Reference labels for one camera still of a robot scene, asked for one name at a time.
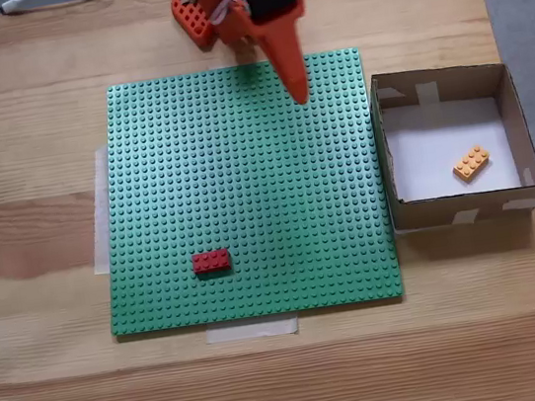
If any yellow lego block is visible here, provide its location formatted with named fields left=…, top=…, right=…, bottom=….
left=448, top=142, right=495, bottom=186

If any open cardboard box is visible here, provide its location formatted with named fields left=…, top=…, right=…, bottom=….
left=364, top=52, right=535, bottom=239

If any short masking tape strip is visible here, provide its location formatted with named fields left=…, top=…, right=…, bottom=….
left=203, top=313, right=301, bottom=348

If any red lego block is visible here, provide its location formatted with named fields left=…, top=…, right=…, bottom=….
left=191, top=247, right=235, bottom=278

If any long masking tape strip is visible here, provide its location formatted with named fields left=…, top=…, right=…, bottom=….
left=76, top=145, right=127, bottom=277

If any green lego baseplate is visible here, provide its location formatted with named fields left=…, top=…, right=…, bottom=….
left=75, top=44, right=407, bottom=342

